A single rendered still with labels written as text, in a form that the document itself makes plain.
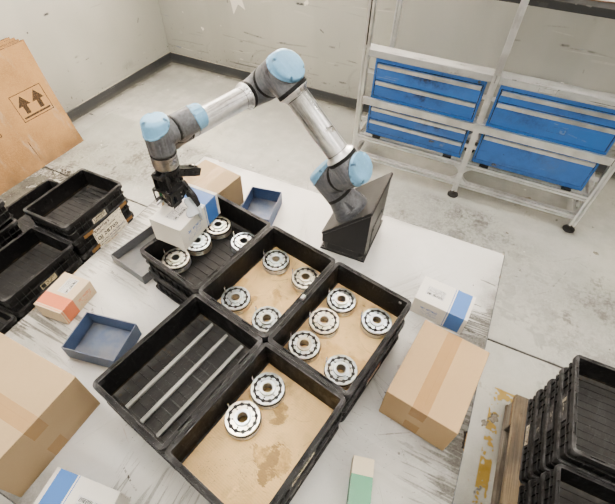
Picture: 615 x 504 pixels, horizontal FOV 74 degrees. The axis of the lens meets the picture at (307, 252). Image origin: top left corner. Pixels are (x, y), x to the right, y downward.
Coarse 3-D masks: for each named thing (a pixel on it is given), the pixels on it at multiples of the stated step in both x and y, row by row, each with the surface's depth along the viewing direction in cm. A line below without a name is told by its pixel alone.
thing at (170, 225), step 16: (208, 192) 137; (160, 208) 131; (176, 208) 131; (208, 208) 135; (160, 224) 127; (176, 224) 127; (192, 224) 130; (208, 224) 139; (176, 240) 130; (192, 240) 133
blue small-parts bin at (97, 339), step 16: (80, 320) 145; (96, 320) 150; (112, 320) 147; (80, 336) 146; (96, 336) 148; (112, 336) 148; (128, 336) 141; (80, 352) 137; (96, 352) 144; (112, 352) 144
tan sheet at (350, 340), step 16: (320, 304) 144; (368, 304) 145; (352, 320) 140; (336, 336) 136; (352, 336) 136; (320, 352) 132; (336, 352) 132; (352, 352) 132; (368, 352) 132; (320, 368) 128
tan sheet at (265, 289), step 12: (300, 264) 156; (252, 276) 152; (264, 276) 152; (276, 276) 152; (288, 276) 152; (252, 288) 148; (264, 288) 149; (276, 288) 149; (288, 288) 149; (252, 300) 145; (264, 300) 145; (276, 300) 145; (288, 300) 145; (252, 312) 142
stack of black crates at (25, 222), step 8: (40, 184) 255; (48, 184) 259; (56, 184) 257; (32, 192) 251; (40, 192) 256; (16, 200) 244; (24, 200) 248; (32, 200) 253; (8, 208) 241; (16, 208) 245; (16, 216) 247; (24, 216) 250; (24, 224) 246; (32, 224) 246
